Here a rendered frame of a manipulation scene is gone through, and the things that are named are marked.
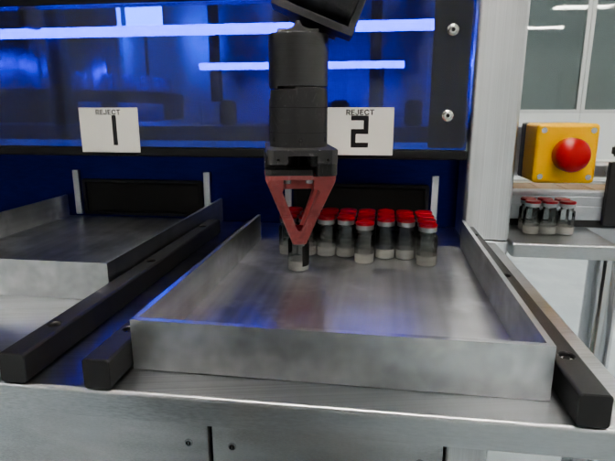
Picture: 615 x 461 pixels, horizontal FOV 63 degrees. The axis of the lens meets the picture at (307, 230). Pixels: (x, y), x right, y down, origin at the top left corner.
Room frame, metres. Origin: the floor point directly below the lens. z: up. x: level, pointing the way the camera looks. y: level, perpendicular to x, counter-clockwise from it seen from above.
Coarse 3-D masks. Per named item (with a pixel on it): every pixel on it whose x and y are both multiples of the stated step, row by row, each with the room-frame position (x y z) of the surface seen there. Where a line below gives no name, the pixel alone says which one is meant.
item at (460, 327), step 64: (256, 256) 0.56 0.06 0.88; (320, 256) 0.56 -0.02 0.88; (448, 256) 0.56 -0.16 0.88; (192, 320) 0.38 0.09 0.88; (256, 320) 0.38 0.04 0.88; (320, 320) 0.38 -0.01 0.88; (384, 320) 0.38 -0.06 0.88; (448, 320) 0.38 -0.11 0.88; (512, 320) 0.34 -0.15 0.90; (384, 384) 0.28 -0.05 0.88; (448, 384) 0.27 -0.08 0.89; (512, 384) 0.27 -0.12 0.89
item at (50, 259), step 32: (0, 224) 0.65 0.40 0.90; (32, 224) 0.71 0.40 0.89; (64, 224) 0.72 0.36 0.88; (96, 224) 0.72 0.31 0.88; (128, 224) 0.72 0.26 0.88; (160, 224) 0.72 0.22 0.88; (192, 224) 0.63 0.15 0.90; (0, 256) 0.56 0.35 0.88; (32, 256) 0.56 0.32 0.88; (64, 256) 0.56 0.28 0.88; (96, 256) 0.56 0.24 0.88; (128, 256) 0.46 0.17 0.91; (0, 288) 0.44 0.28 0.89; (32, 288) 0.43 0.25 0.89; (64, 288) 0.43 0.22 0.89; (96, 288) 0.43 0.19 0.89
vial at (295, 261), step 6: (288, 240) 0.51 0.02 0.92; (288, 246) 0.50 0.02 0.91; (294, 246) 0.50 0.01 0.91; (300, 246) 0.50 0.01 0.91; (288, 252) 0.50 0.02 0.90; (294, 252) 0.50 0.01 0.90; (300, 252) 0.50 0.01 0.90; (288, 258) 0.50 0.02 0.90; (294, 258) 0.50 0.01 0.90; (300, 258) 0.50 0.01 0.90; (288, 264) 0.50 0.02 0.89; (294, 264) 0.50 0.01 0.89; (300, 264) 0.50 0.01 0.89; (294, 270) 0.50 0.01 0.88; (300, 270) 0.50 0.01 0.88; (306, 270) 0.50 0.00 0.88
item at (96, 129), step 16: (80, 112) 0.70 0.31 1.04; (96, 112) 0.70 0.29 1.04; (112, 112) 0.70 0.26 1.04; (128, 112) 0.69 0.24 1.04; (96, 128) 0.70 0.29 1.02; (112, 128) 0.70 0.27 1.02; (128, 128) 0.69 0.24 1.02; (96, 144) 0.70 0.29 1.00; (112, 144) 0.70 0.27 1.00; (128, 144) 0.69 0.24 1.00
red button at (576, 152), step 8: (560, 144) 0.59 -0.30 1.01; (568, 144) 0.59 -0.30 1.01; (576, 144) 0.58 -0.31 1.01; (584, 144) 0.58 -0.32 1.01; (552, 152) 0.60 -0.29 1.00; (560, 152) 0.59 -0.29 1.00; (568, 152) 0.58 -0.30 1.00; (576, 152) 0.58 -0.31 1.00; (584, 152) 0.58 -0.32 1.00; (552, 160) 0.61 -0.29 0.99; (560, 160) 0.59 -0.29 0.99; (568, 160) 0.58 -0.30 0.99; (576, 160) 0.58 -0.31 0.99; (584, 160) 0.58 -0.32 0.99; (560, 168) 0.59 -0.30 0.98; (568, 168) 0.59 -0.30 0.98; (576, 168) 0.59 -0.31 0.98
